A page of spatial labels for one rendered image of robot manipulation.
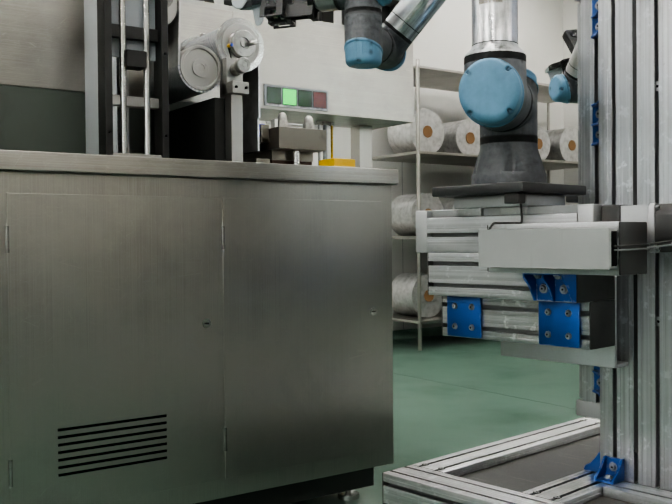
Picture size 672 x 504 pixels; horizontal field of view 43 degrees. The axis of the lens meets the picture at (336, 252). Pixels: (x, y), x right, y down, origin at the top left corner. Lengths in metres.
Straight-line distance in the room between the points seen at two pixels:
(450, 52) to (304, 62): 3.74
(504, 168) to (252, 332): 0.76
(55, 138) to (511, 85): 1.39
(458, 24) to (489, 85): 5.10
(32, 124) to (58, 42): 0.25
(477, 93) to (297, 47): 1.40
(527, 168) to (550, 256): 0.28
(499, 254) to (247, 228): 0.74
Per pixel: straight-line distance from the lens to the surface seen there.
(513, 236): 1.54
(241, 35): 2.40
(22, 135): 2.50
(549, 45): 7.40
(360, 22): 1.73
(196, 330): 2.02
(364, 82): 3.06
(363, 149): 3.22
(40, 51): 2.55
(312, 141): 2.46
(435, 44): 6.50
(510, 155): 1.72
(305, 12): 1.79
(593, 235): 1.45
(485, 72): 1.60
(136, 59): 2.14
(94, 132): 2.39
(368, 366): 2.29
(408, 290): 5.61
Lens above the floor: 0.71
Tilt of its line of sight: 1 degrees down
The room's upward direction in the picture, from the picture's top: 1 degrees counter-clockwise
